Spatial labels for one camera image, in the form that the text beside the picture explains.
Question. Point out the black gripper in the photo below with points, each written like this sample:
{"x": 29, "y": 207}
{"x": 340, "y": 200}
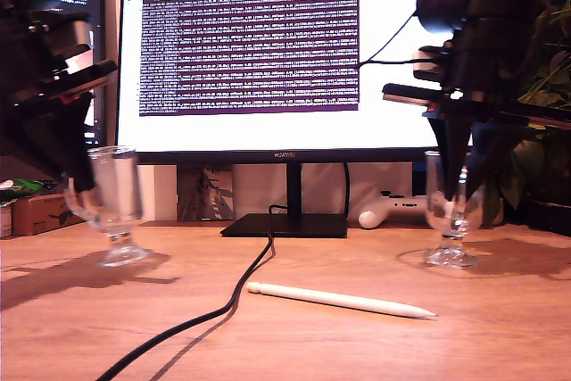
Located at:
{"x": 53, "y": 84}
{"x": 470, "y": 68}

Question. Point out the small footed glass cup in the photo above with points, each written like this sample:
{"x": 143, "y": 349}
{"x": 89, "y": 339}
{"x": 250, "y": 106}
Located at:
{"x": 113, "y": 193}
{"x": 452, "y": 225}

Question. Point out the white pen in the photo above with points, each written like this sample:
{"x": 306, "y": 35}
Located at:
{"x": 339, "y": 300}

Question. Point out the small Cuticura bottle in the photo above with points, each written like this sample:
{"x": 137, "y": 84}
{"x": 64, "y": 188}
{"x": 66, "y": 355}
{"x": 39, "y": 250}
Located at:
{"x": 51, "y": 184}

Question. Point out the green white crumpled packet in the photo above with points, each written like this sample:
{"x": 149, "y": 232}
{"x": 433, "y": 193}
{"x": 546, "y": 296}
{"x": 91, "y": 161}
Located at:
{"x": 22, "y": 187}

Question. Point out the pale plant pot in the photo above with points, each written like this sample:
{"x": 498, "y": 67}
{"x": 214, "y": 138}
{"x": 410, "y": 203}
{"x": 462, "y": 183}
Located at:
{"x": 495, "y": 213}

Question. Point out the brown cardboard box sunglasses print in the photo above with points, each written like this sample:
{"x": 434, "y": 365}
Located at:
{"x": 40, "y": 216}

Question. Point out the white game controller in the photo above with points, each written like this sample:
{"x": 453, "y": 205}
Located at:
{"x": 392, "y": 209}

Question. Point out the green leafy houseplant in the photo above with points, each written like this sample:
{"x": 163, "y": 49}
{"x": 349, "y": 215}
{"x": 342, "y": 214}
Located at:
{"x": 546, "y": 86}

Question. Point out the dark planter box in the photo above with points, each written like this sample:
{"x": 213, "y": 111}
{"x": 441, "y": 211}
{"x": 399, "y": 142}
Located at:
{"x": 548, "y": 218}

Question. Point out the black monitor with code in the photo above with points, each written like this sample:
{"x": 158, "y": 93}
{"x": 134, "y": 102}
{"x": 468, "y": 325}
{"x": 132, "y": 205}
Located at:
{"x": 99, "y": 6}

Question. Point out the grey plant picture card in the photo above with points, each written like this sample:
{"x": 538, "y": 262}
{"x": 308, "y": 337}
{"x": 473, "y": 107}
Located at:
{"x": 205, "y": 193}

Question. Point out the black Huawei computer monitor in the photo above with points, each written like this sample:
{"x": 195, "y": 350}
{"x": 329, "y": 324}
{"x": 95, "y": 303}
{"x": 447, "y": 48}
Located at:
{"x": 267, "y": 140}

